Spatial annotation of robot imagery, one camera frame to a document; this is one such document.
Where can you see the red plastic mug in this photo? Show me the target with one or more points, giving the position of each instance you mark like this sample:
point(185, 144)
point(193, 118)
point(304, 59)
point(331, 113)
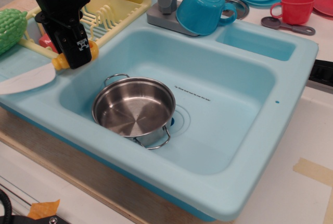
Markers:
point(292, 11)

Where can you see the black rail at right edge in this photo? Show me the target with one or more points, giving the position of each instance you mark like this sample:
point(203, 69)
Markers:
point(322, 72)

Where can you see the grey toy faucet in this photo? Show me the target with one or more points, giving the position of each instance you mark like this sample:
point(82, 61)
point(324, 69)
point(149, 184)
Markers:
point(163, 14)

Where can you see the grey plastic spoon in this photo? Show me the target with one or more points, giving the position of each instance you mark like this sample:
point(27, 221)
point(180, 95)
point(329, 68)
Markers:
point(274, 23)

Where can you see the large teal plastic cup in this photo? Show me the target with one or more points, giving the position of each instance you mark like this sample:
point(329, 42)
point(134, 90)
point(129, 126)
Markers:
point(202, 17)

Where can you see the yellow dish drying rack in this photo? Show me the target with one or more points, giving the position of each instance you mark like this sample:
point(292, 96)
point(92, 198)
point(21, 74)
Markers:
point(102, 20)

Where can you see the orange tape piece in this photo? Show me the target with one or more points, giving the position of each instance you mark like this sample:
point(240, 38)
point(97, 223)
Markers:
point(43, 210)

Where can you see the wooden base board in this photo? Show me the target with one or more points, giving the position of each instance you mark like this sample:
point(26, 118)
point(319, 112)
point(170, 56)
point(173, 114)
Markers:
point(102, 183)

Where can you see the red plastic plate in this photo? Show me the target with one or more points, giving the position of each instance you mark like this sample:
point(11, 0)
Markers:
point(323, 6)

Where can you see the yellow handled white toy knife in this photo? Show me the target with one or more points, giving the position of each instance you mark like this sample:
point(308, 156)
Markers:
point(35, 78)

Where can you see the red plastic cup in rack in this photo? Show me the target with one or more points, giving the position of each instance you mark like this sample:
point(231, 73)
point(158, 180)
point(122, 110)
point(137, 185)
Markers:
point(45, 41)

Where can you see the silver metal lid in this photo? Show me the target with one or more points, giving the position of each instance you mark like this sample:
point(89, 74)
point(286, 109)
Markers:
point(242, 9)

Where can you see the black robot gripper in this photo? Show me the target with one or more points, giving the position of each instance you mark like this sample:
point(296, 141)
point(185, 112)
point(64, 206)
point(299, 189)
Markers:
point(72, 42)

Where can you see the black device base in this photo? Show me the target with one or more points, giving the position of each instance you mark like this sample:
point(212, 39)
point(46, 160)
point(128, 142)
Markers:
point(16, 219)

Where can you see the green toy bitter gourd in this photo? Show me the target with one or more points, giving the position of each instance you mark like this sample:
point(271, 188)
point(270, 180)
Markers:
point(13, 26)

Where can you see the beige masking tape strip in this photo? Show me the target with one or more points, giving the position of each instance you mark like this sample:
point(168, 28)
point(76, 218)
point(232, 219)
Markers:
point(314, 171)

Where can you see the stainless steel pot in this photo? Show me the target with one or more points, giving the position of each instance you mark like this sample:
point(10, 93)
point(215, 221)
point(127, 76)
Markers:
point(139, 109)

